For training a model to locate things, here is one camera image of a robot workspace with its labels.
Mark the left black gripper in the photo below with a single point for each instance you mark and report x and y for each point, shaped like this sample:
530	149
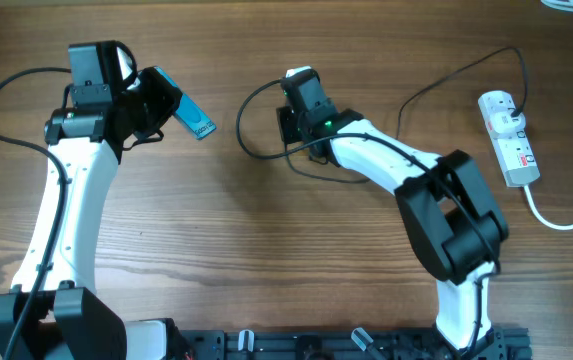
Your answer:
167	96

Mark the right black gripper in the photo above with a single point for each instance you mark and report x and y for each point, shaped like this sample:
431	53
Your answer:
285	118

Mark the blue Galaxy smartphone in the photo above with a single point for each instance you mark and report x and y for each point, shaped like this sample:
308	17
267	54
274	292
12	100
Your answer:
189	114

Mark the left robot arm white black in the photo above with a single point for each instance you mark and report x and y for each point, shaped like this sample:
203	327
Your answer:
52	310

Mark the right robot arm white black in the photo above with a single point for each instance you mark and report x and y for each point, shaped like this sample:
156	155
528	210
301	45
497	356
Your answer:
452	221

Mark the white USB charger plug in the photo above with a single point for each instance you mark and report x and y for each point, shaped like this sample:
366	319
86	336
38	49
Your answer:
503	124

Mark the white power strip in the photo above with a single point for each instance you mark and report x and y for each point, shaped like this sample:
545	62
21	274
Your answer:
514	154

